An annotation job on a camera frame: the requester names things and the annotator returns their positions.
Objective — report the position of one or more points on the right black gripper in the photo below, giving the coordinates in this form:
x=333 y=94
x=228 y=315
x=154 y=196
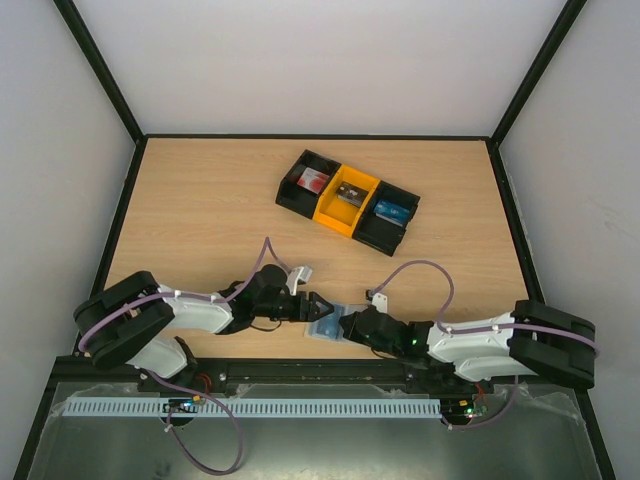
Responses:
x=357 y=329

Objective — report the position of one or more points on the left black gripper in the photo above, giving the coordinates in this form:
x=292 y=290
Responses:
x=311 y=309

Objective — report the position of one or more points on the beige card holder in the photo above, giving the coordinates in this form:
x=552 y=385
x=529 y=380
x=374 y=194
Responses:
x=349 y=309

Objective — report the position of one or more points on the black bin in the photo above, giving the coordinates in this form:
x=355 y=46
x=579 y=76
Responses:
x=297 y=199
x=377 y=233

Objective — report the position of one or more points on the yellow bin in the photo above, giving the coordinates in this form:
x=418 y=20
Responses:
x=337 y=214

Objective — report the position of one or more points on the blue card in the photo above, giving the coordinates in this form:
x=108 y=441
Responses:
x=328 y=328
x=392 y=212

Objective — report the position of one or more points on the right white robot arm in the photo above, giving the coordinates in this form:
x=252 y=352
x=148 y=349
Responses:
x=532 y=340

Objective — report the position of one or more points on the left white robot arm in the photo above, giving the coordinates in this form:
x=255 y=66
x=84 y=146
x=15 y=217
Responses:
x=125 y=324

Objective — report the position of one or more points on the dark card in bin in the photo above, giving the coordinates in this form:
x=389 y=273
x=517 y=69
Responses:
x=351 y=194

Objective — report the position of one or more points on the blue card in bin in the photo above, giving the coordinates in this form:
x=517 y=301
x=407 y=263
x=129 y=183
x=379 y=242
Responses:
x=392 y=212

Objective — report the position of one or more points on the red white card in bin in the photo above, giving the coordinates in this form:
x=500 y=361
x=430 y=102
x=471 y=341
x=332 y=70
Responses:
x=312 y=180

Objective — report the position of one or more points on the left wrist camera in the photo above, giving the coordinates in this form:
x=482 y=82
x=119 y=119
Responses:
x=298 y=276

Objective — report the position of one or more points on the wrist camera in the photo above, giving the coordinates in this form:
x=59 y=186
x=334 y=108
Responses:
x=377 y=299
x=298 y=276

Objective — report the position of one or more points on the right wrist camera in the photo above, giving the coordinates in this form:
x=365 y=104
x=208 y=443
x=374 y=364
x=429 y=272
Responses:
x=377 y=299

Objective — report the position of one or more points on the grey slotted cable duct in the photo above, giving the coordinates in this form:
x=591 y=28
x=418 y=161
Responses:
x=253 y=408

